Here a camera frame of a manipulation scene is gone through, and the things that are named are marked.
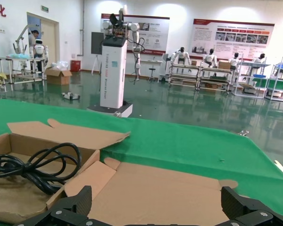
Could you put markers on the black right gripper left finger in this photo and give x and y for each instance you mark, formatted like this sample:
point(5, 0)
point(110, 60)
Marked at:
point(70, 209)

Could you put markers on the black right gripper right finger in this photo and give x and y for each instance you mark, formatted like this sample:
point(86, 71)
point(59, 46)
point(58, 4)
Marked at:
point(247, 209)

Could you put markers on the torn-rim open cardboard box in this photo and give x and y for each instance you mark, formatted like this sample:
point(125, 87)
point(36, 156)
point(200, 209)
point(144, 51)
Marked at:
point(14, 197)

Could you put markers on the open brown cardboard box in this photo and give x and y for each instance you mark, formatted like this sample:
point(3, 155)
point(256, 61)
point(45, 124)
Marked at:
point(160, 195)

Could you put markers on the white metal parts pile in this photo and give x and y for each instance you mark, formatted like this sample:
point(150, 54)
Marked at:
point(70, 96)

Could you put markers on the open cardboard floor box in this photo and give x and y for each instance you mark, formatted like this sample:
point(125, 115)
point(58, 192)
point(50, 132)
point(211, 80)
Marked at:
point(59, 77)

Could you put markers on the closed brown cardboard box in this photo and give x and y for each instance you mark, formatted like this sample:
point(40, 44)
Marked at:
point(224, 65)

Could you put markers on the small brown cardboard box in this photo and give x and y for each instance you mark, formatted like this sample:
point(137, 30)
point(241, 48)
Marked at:
point(193, 63)

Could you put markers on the metal binder clip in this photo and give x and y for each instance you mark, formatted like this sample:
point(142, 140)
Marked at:
point(243, 133)
point(118, 115)

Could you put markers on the green table cloth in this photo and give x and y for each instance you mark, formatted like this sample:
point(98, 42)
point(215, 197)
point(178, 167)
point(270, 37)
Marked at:
point(179, 146)

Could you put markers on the white pipe shelf rack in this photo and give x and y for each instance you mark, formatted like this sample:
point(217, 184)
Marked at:
point(250, 91)
point(214, 81)
point(280, 84)
point(184, 75)

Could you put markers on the blue plastic bin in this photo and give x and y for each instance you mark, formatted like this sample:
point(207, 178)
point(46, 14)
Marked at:
point(259, 75)

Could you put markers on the red bin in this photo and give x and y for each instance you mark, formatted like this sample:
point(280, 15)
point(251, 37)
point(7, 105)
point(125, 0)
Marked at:
point(75, 66)

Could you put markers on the clear plastic bags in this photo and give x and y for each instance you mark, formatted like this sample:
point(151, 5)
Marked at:
point(60, 65)

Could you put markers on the white tower robot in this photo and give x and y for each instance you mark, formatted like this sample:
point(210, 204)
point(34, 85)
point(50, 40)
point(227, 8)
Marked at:
point(113, 70)

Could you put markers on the white black humanoid robot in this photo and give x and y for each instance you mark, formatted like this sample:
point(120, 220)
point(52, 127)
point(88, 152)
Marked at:
point(210, 58)
point(181, 56)
point(260, 59)
point(234, 61)

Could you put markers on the black stool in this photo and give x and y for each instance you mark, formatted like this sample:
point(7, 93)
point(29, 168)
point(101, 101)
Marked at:
point(152, 70)

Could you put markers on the blue cloth pile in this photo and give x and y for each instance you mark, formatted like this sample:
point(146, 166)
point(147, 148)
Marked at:
point(17, 55)

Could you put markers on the small white humanoid robot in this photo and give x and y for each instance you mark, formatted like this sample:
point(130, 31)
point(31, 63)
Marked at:
point(39, 49)

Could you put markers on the white desk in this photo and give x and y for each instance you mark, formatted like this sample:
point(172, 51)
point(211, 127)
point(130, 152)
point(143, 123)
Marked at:
point(152, 61)

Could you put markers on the dark display screen on stand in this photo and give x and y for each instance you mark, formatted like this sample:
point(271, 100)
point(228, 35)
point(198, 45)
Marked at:
point(97, 42)

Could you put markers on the beige door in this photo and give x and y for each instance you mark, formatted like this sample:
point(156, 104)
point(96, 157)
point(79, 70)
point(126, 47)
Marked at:
point(49, 38)

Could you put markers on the white lifting crane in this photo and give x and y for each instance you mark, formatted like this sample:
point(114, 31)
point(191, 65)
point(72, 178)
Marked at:
point(21, 38)

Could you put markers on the person in doorway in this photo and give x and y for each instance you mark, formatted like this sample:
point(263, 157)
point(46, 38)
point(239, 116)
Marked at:
point(34, 35)

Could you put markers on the wide photo info board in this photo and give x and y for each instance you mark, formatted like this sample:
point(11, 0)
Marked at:
point(204, 35)

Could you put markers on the red white info board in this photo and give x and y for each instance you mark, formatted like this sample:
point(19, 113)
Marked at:
point(156, 29)

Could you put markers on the green exit sign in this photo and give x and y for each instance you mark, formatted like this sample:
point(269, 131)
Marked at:
point(45, 8)

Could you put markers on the white pipe-frame table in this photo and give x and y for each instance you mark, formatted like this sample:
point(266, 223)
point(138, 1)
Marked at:
point(14, 58)

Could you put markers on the grey wall pipe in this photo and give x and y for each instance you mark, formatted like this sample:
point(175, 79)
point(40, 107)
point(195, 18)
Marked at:
point(81, 28)

